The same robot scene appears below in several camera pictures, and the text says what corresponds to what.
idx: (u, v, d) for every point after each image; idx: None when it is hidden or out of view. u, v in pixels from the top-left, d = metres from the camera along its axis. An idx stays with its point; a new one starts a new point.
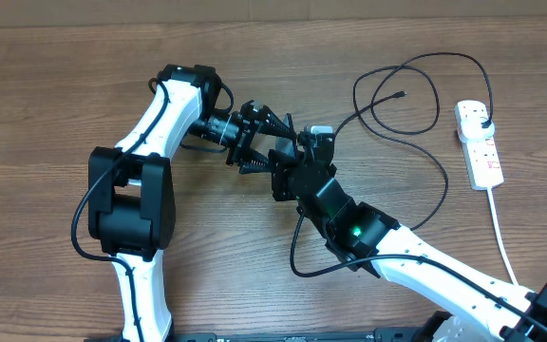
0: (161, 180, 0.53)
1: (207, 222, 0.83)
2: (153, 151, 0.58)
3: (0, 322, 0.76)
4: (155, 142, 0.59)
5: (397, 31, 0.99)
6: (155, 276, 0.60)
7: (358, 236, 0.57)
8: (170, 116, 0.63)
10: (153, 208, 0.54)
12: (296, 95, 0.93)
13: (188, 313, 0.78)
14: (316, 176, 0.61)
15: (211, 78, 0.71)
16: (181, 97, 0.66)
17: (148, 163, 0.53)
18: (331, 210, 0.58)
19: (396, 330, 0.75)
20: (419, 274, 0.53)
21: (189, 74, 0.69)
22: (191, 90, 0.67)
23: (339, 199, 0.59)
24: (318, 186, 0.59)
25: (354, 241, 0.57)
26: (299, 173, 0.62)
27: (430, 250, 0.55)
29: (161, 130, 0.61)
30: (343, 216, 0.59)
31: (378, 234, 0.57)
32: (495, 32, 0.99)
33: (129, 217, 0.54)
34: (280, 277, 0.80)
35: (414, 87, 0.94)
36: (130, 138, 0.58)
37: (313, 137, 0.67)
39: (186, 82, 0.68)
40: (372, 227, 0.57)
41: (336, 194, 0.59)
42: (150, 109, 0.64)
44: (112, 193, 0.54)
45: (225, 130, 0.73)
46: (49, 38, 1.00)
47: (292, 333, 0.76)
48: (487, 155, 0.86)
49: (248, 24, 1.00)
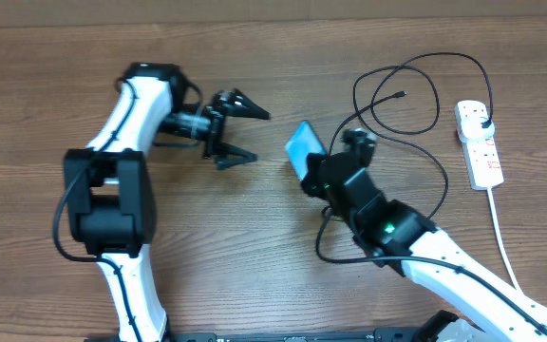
0: (138, 174, 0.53)
1: (207, 222, 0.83)
2: (125, 146, 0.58)
3: (1, 322, 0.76)
4: (126, 139, 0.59)
5: (397, 31, 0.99)
6: (143, 274, 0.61)
7: (390, 233, 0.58)
8: (140, 112, 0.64)
10: (133, 204, 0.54)
12: (296, 95, 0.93)
13: (188, 313, 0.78)
14: (347, 165, 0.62)
15: (178, 72, 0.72)
16: (149, 92, 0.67)
17: (122, 159, 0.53)
18: (360, 203, 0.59)
19: (396, 330, 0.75)
20: (455, 284, 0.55)
21: (155, 71, 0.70)
22: (159, 87, 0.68)
23: (367, 189, 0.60)
24: (348, 174, 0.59)
25: (385, 237, 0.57)
26: (330, 161, 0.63)
27: (469, 261, 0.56)
29: (133, 127, 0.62)
30: (371, 208, 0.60)
31: (411, 231, 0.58)
32: (495, 33, 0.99)
33: (109, 216, 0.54)
34: (280, 277, 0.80)
35: (414, 87, 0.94)
36: (102, 137, 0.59)
37: (361, 134, 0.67)
39: (153, 79, 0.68)
40: (405, 223, 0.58)
41: (364, 184, 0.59)
42: (119, 108, 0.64)
44: (89, 193, 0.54)
45: (197, 123, 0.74)
46: (49, 38, 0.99)
47: (292, 333, 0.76)
48: (487, 155, 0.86)
49: (248, 25, 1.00)
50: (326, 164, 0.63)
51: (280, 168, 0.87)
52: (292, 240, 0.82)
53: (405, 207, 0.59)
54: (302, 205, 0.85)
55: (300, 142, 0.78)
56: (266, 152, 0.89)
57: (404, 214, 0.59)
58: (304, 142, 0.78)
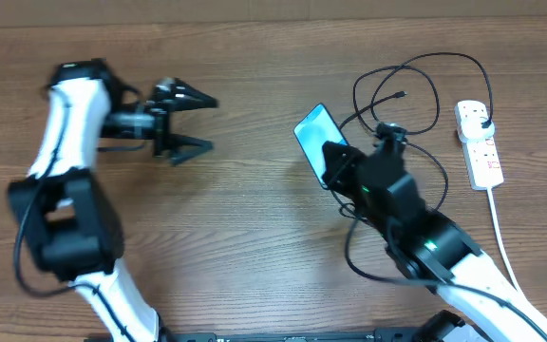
0: (89, 194, 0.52)
1: (207, 222, 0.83)
2: (70, 162, 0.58)
3: (1, 322, 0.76)
4: (68, 155, 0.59)
5: (397, 31, 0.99)
6: (122, 283, 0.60)
7: (431, 249, 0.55)
8: (76, 120, 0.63)
10: (90, 224, 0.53)
12: (296, 95, 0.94)
13: (188, 313, 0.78)
14: (389, 168, 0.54)
15: (106, 70, 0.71)
16: (80, 100, 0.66)
17: (69, 182, 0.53)
18: (403, 214, 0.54)
19: (396, 330, 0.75)
20: (498, 316, 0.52)
21: (83, 70, 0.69)
22: (90, 90, 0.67)
23: (411, 198, 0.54)
24: (392, 180, 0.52)
25: (426, 257, 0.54)
26: (371, 163, 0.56)
27: (516, 295, 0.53)
29: (73, 139, 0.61)
30: (412, 219, 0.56)
31: (453, 249, 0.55)
32: (495, 32, 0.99)
33: (72, 238, 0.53)
34: (281, 277, 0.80)
35: (414, 87, 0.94)
36: (44, 158, 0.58)
37: (399, 131, 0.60)
39: (86, 81, 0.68)
40: (446, 239, 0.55)
41: (408, 193, 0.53)
42: (55, 121, 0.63)
44: (44, 223, 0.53)
45: (140, 122, 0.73)
46: (49, 38, 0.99)
47: (292, 333, 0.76)
48: (487, 155, 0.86)
49: (248, 24, 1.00)
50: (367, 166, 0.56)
51: (280, 168, 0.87)
52: (292, 240, 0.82)
53: (446, 221, 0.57)
54: (302, 205, 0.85)
55: (316, 128, 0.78)
56: (266, 152, 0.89)
57: (446, 229, 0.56)
58: (319, 127, 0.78)
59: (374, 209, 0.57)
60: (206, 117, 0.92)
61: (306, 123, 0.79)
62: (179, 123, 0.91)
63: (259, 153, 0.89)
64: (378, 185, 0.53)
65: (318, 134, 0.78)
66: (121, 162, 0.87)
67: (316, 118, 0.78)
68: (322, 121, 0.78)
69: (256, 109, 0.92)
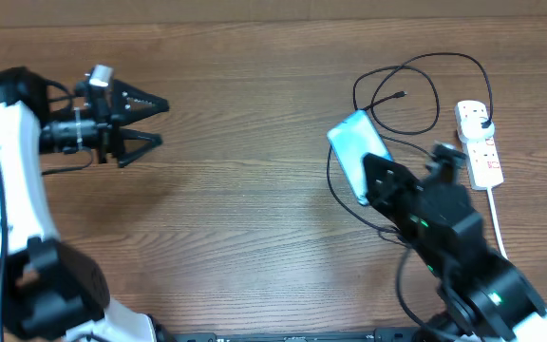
0: (60, 264, 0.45)
1: (207, 222, 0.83)
2: (26, 235, 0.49)
3: None
4: (20, 219, 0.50)
5: (397, 31, 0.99)
6: (113, 319, 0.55)
7: (496, 301, 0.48)
8: (9, 162, 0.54)
10: (63, 288, 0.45)
12: (296, 95, 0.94)
13: (188, 313, 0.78)
14: (456, 204, 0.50)
15: (23, 79, 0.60)
16: (11, 138, 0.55)
17: (34, 255, 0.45)
18: (463, 255, 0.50)
19: (396, 330, 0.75)
20: None
21: None
22: (16, 121, 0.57)
23: (477, 238, 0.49)
24: (459, 219, 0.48)
25: (491, 311, 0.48)
26: (432, 194, 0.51)
27: None
29: (15, 189, 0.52)
30: (471, 261, 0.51)
31: (516, 302, 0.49)
32: (495, 33, 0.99)
33: (49, 306, 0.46)
34: (281, 278, 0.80)
35: (414, 87, 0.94)
36: None
37: (461, 156, 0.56)
39: (15, 109, 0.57)
40: (511, 290, 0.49)
41: (475, 234, 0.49)
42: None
44: (16, 302, 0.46)
45: (78, 130, 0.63)
46: (49, 38, 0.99)
47: (292, 333, 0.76)
48: (487, 155, 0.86)
49: (248, 25, 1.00)
50: (426, 197, 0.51)
51: (280, 168, 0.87)
52: (292, 240, 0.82)
53: (510, 266, 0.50)
54: (302, 204, 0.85)
55: (354, 138, 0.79)
56: (266, 152, 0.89)
57: (508, 275, 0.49)
58: (356, 136, 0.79)
59: (430, 244, 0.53)
60: (206, 117, 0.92)
61: (343, 129, 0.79)
62: (179, 123, 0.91)
63: (259, 153, 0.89)
64: (443, 223, 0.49)
65: (356, 142, 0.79)
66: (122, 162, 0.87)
67: (355, 124, 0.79)
68: (361, 130, 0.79)
69: (256, 109, 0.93)
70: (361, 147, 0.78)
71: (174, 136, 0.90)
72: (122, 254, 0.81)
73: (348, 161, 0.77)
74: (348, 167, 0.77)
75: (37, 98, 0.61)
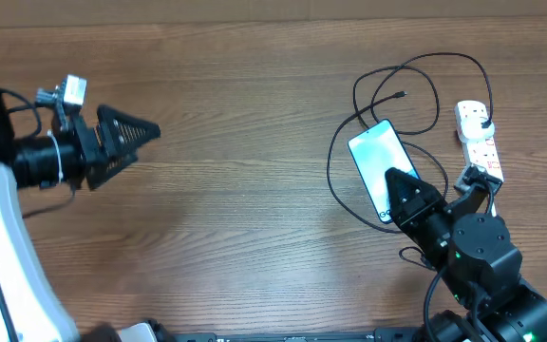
0: None
1: (207, 222, 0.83)
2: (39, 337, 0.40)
3: None
4: (29, 323, 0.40)
5: (397, 31, 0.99)
6: None
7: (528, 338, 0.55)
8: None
10: None
12: (296, 95, 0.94)
13: (188, 313, 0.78)
14: (491, 238, 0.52)
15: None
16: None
17: None
18: (495, 291, 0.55)
19: (396, 330, 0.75)
20: None
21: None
22: None
23: (511, 273, 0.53)
24: (498, 256, 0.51)
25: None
26: (470, 228, 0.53)
27: None
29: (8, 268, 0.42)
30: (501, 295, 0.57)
31: (545, 336, 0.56)
32: (495, 33, 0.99)
33: None
34: (281, 278, 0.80)
35: (413, 87, 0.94)
36: None
37: (496, 181, 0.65)
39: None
40: (540, 323, 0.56)
41: (510, 270, 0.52)
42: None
44: None
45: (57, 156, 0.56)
46: (48, 38, 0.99)
47: (292, 333, 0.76)
48: (487, 155, 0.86)
49: (248, 24, 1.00)
50: (462, 230, 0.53)
51: (280, 168, 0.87)
52: (292, 240, 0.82)
53: (540, 302, 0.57)
54: (302, 205, 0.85)
55: (379, 150, 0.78)
56: (266, 152, 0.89)
57: (541, 313, 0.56)
58: (380, 148, 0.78)
59: (460, 274, 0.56)
60: (206, 117, 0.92)
61: (366, 141, 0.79)
62: (179, 124, 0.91)
63: (258, 152, 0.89)
64: (479, 259, 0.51)
65: (380, 155, 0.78)
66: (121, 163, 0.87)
67: (378, 137, 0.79)
68: (384, 142, 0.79)
69: (256, 109, 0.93)
70: (385, 161, 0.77)
71: (174, 136, 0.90)
72: (122, 254, 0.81)
73: (368, 173, 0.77)
74: (368, 180, 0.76)
75: None
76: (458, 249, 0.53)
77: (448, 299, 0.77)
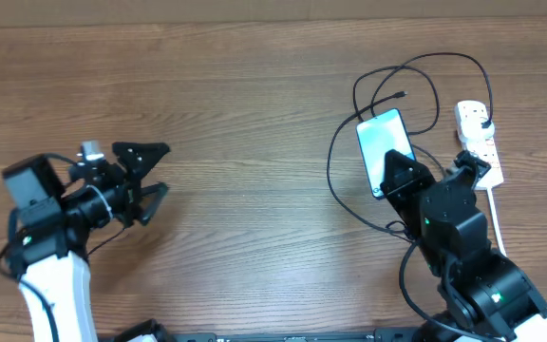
0: None
1: (207, 222, 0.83)
2: None
3: (0, 322, 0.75)
4: None
5: (397, 31, 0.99)
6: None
7: (495, 299, 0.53)
8: (66, 315, 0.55)
10: None
12: (296, 95, 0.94)
13: (188, 313, 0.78)
14: (459, 204, 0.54)
15: (69, 226, 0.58)
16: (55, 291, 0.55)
17: None
18: (464, 255, 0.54)
19: (396, 330, 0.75)
20: None
21: (46, 237, 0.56)
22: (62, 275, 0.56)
23: (480, 237, 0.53)
24: (462, 218, 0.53)
25: (488, 302, 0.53)
26: (437, 195, 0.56)
27: None
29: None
30: (473, 259, 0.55)
31: (518, 299, 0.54)
32: (494, 33, 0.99)
33: None
34: (281, 278, 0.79)
35: (414, 88, 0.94)
36: None
37: (483, 165, 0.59)
39: (28, 292, 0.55)
40: (513, 287, 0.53)
41: (477, 234, 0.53)
42: (37, 327, 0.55)
44: None
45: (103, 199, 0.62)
46: (49, 38, 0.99)
47: (292, 333, 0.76)
48: (487, 155, 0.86)
49: (248, 25, 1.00)
50: (431, 197, 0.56)
51: (280, 168, 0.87)
52: (292, 240, 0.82)
53: (511, 265, 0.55)
54: (302, 205, 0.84)
55: (385, 135, 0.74)
56: (266, 151, 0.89)
57: (510, 275, 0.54)
58: (386, 135, 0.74)
59: (432, 243, 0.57)
60: (206, 117, 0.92)
61: (373, 125, 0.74)
62: (179, 124, 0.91)
63: (258, 152, 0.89)
64: (444, 221, 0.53)
65: (385, 141, 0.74)
66: None
67: (386, 123, 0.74)
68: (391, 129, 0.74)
69: (256, 109, 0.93)
70: (389, 146, 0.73)
71: (174, 136, 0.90)
72: (122, 254, 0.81)
73: (370, 157, 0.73)
74: (369, 161, 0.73)
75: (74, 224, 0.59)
76: (427, 215, 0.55)
77: None
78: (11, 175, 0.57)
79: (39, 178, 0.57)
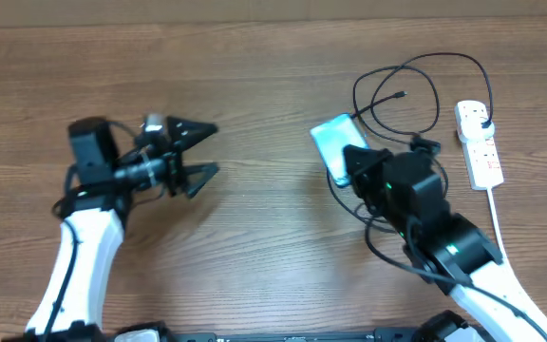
0: None
1: (207, 222, 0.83)
2: (72, 319, 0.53)
3: (1, 322, 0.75)
4: (70, 303, 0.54)
5: (397, 31, 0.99)
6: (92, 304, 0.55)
7: (450, 252, 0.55)
8: (86, 258, 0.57)
10: None
12: (296, 95, 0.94)
13: (188, 313, 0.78)
14: (418, 168, 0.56)
15: (120, 194, 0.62)
16: (92, 234, 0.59)
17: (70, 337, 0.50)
18: (424, 214, 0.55)
19: (396, 330, 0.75)
20: (512, 326, 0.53)
21: (95, 198, 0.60)
22: (95, 221, 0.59)
23: (436, 197, 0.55)
24: (418, 180, 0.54)
25: (444, 255, 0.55)
26: (399, 161, 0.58)
27: (528, 305, 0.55)
29: (76, 302, 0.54)
30: (434, 221, 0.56)
31: (474, 255, 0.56)
32: (494, 32, 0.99)
33: None
34: (281, 277, 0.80)
35: (413, 88, 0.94)
36: (45, 307, 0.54)
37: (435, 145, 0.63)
39: (66, 227, 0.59)
40: (468, 242, 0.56)
41: (434, 194, 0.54)
42: (59, 261, 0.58)
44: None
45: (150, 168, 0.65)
46: (49, 38, 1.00)
47: (292, 333, 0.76)
48: (487, 155, 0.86)
49: (248, 25, 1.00)
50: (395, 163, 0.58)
51: (280, 167, 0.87)
52: (292, 240, 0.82)
53: (470, 226, 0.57)
54: (302, 204, 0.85)
55: (340, 135, 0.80)
56: (266, 152, 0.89)
57: (469, 233, 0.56)
58: (342, 135, 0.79)
59: (397, 207, 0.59)
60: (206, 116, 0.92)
61: (328, 128, 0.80)
62: None
63: (259, 152, 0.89)
64: (404, 182, 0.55)
65: (340, 140, 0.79)
66: None
67: (339, 124, 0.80)
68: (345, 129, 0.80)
69: (256, 109, 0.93)
70: (345, 142, 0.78)
71: None
72: (122, 254, 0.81)
73: (329, 155, 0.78)
74: (328, 158, 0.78)
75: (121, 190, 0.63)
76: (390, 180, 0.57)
77: (448, 299, 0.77)
78: (75, 136, 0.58)
79: (99, 142, 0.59)
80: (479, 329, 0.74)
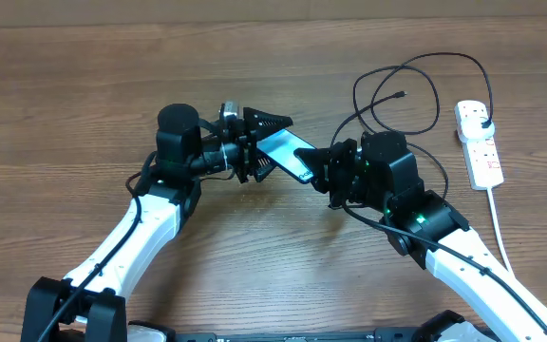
0: (107, 326, 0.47)
1: (207, 223, 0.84)
2: (106, 287, 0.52)
3: None
4: (110, 272, 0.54)
5: (396, 31, 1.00)
6: (128, 279, 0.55)
7: (421, 222, 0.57)
8: (139, 237, 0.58)
10: (101, 329, 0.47)
12: (296, 94, 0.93)
13: (188, 313, 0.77)
14: (394, 146, 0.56)
15: (194, 193, 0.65)
16: (155, 216, 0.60)
17: (98, 303, 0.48)
18: (399, 189, 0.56)
19: (396, 330, 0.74)
20: (478, 284, 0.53)
21: (170, 189, 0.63)
22: (163, 207, 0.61)
23: (410, 175, 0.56)
24: (395, 158, 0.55)
25: (415, 226, 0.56)
26: (375, 140, 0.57)
27: (495, 263, 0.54)
29: (117, 272, 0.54)
30: (408, 198, 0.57)
31: (442, 226, 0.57)
32: (493, 33, 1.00)
33: (100, 317, 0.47)
34: (280, 277, 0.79)
35: (414, 87, 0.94)
36: (85, 267, 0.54)
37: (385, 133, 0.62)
39: (134, 202, 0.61)
40: (439, 218, 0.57)
41: (408, 172, 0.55)
42: (116, 231, 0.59)
44: (100, 327, 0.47)
45: (225, 153, 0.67)
46: (50, 39, 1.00)
47: (292, 333, 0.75)
48: (487, 155, 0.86)
49: (248, 25, 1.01)
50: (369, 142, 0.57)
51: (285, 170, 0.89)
52: (292, 240, 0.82)
53: (442, 201, 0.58)
54: (304, 204, 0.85)
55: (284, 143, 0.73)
56: None
57: (440, 208, 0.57)
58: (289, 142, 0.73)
59: (374, 185, 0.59)
60: (205, 116, 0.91)
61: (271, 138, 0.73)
62: None
63: None
64: (379, 161, 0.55)
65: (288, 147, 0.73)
66: (116, 171, 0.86)
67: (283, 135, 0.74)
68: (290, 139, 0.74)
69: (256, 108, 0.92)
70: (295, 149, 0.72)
71: None
72: None
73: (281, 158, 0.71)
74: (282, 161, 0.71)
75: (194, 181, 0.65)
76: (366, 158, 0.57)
77: (448, 298, 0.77)
78: (165, 133, 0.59)
79: (183, 144, 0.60)
80: (480, 329, 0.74)
